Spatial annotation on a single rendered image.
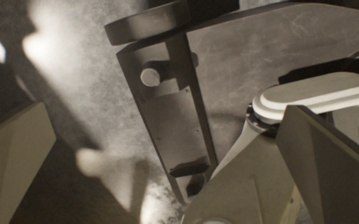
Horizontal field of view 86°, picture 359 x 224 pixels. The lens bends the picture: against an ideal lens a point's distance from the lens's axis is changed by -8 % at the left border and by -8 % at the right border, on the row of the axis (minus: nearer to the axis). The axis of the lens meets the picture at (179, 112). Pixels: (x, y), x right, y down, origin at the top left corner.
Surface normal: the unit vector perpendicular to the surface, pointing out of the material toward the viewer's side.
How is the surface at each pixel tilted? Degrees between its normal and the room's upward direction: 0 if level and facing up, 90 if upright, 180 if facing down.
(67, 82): 0
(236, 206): 115
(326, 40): 0
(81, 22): 0
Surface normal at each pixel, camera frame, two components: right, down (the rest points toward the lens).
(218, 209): -0.18, -0.98
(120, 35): -0.42, 0.55
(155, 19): 0.26, 0.36
